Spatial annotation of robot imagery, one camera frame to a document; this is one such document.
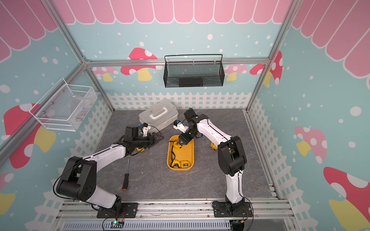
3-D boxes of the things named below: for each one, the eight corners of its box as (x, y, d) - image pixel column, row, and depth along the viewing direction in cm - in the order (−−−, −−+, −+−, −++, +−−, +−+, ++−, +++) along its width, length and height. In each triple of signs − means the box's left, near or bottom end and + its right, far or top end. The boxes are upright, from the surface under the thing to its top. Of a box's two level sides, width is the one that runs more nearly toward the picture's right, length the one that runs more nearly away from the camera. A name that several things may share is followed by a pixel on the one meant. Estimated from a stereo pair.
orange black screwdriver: (123, 191, 82) (122, 190, 81) (127, 161, 94) (126, 159, 92) (127, 190, 82) (126, 189, 81) (130, 160, 94) (129, 159, 92)
